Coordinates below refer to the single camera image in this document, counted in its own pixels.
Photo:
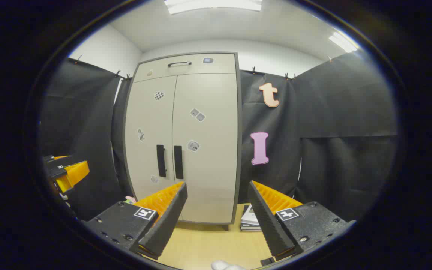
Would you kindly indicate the beige double-door shoe cabinet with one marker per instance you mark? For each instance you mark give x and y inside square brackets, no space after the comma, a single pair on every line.
[216,64]

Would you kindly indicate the beige cabinet door square stickers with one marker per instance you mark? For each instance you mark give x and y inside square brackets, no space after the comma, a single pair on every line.
[212,172]

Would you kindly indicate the pink and green plush toy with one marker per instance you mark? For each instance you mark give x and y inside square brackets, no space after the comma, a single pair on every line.
[130,200]

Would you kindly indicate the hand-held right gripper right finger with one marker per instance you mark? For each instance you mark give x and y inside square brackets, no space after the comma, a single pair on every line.
[268,225]

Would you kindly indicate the black backdrop cloth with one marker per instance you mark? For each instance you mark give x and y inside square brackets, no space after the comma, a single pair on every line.
[332,112]

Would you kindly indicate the beige cabinet door checkered sticker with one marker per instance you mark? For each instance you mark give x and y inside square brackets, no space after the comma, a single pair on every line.
[150,120]

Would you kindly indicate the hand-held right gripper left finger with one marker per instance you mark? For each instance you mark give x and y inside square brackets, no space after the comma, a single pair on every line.
[167,221]

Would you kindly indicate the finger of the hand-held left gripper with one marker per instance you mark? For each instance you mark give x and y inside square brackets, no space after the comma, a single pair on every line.
[56,161]
[75,172]

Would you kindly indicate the narrow ceiling light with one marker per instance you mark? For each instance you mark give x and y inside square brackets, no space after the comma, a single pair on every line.
[343,42]

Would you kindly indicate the stack of magazines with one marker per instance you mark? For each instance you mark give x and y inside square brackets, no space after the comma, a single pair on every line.
[249,221]

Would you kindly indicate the large ceiling light panel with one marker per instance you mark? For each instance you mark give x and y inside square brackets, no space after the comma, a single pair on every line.
[212,4]

